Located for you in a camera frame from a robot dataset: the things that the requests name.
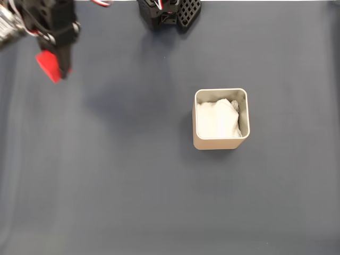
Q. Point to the red cube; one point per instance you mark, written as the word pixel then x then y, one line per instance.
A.
pixel 47 65

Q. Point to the white crumpled cloth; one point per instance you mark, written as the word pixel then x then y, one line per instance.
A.
pixel 217 119

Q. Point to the beige square metal box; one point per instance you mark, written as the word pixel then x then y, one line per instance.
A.
pixel 220 143

